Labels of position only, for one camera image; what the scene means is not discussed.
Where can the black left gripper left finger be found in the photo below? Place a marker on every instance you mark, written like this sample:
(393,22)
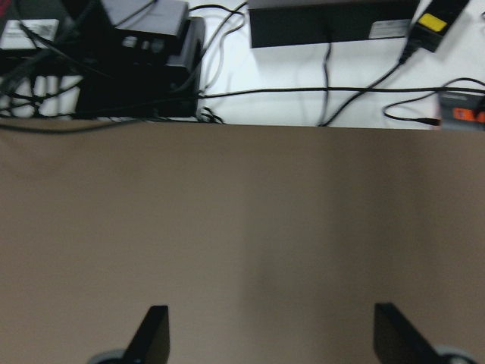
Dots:
(151,342)

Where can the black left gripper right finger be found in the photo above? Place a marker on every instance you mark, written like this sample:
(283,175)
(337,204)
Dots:
(396,340)

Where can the orange black device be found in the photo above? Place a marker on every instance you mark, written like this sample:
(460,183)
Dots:
(461,111)

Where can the black monitor stand base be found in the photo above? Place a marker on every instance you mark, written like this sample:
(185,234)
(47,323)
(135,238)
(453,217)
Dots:
(149,55)

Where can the black power adapter yellow label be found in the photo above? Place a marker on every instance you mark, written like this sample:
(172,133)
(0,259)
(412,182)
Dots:
(432,26)

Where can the black mini computer box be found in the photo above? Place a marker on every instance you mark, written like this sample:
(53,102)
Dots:
(292,23)

